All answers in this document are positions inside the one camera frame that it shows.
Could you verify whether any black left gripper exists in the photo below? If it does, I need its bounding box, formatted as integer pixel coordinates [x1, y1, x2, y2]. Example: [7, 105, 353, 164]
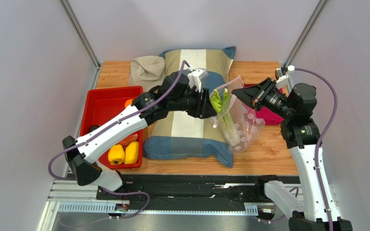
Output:
[168, 86, 218, 120]

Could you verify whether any clear zip top bag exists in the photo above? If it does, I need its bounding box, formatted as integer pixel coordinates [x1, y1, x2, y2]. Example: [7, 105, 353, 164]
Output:
[211, 76, 265, 154]

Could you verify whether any green celery bunch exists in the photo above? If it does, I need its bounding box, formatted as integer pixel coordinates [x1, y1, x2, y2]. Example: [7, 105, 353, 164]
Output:
[210, 88, 240, 147]

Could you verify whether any watermelon slice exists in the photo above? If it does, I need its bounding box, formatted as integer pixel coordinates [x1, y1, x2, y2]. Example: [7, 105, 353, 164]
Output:
[118, 133, 139, 147]

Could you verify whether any orange fruit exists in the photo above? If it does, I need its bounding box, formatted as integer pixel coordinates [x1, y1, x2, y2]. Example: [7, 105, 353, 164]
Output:
[124, 99, 134, 108]

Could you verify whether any yellow mango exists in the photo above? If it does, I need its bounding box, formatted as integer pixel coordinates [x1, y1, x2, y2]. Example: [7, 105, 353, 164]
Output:
[124, 141, 139, 165]

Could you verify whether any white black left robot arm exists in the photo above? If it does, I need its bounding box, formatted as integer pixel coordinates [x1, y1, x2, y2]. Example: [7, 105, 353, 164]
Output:
[62, 68, 217, 192]

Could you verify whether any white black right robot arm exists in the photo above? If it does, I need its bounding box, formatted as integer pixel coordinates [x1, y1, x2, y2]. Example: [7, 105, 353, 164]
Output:
[232, 78, 353, 231]

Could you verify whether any magenta folded cloth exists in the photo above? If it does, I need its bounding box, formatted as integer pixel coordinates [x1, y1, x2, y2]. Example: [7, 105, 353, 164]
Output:
[242, 83, 285, 126]

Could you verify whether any striped beige blue pillow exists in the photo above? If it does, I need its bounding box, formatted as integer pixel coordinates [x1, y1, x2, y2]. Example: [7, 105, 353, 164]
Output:
[144, 46, 236, 168]

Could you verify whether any beige bucket hat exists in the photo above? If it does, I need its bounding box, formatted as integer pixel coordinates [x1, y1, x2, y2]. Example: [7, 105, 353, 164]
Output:
[128, 56, 166, 92]

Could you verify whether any yellow bell pepper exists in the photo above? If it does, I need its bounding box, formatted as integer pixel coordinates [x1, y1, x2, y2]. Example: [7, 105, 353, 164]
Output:
[107, 144, 125, 165]

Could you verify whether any red plastic tray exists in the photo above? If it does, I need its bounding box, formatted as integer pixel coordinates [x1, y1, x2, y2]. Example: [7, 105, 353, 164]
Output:
[79, 86, 144, 170]

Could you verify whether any dark plum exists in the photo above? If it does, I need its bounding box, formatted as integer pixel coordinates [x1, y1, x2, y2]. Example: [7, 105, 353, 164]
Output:
[88, 125, 100, 133]

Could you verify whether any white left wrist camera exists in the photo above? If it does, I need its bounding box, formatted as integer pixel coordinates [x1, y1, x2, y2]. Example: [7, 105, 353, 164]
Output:
[185, 65, 209, 92]

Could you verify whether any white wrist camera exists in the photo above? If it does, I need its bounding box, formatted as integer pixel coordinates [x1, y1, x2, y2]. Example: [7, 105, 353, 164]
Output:
[275, 65, 295, 89]
[185, 65, 209, 92]

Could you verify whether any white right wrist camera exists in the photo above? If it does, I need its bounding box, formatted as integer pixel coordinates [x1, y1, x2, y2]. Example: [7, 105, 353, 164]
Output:
[275, 65, 295, 89]

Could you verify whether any aluminium frame rail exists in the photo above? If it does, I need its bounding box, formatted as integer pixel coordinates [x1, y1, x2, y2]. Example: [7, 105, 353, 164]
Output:
[36, 179, 347, 231]

